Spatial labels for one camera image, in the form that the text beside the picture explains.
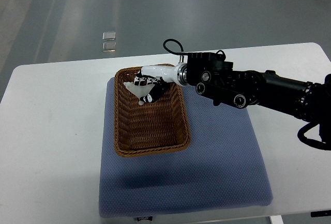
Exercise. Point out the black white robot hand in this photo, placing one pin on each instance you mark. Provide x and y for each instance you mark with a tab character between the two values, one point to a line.
161	77

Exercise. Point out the white bear figurine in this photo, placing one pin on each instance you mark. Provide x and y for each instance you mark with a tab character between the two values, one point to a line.
138	91

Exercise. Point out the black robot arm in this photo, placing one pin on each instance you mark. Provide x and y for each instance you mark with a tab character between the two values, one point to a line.
214	78

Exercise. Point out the brown wicker basket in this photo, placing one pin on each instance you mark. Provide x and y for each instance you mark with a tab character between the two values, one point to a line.
152	128

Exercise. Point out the clear floor marker upper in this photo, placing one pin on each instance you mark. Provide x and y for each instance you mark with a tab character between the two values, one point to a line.
109	35

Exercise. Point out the blue fabric mat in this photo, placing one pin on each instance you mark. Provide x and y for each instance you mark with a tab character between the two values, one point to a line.
221	168

